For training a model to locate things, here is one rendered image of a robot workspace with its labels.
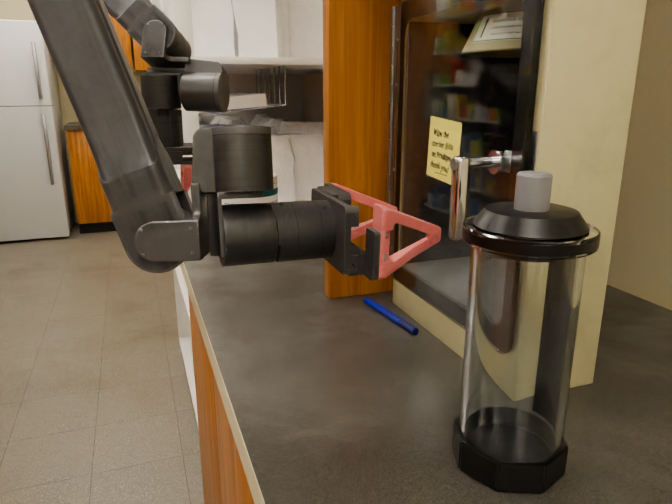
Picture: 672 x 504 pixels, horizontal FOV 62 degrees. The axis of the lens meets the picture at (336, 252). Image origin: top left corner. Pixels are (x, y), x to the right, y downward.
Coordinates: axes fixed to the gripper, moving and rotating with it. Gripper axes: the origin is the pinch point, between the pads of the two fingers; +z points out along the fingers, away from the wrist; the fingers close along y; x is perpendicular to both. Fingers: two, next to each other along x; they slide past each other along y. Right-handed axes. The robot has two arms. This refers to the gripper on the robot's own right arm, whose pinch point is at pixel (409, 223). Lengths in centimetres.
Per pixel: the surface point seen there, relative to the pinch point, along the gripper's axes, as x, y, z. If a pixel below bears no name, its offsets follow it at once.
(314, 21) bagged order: -33, 133, 32
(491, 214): -3.9, -13.6, 0.1
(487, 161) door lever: -6.3, -0.5, 8.4
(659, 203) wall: 4, 16, 54
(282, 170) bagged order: 12, 121, 18
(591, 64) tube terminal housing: -16.1, -5.1, 16.1
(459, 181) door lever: -4.3, -0.7, 5.1
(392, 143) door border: -5.5, 25.8, 10.0
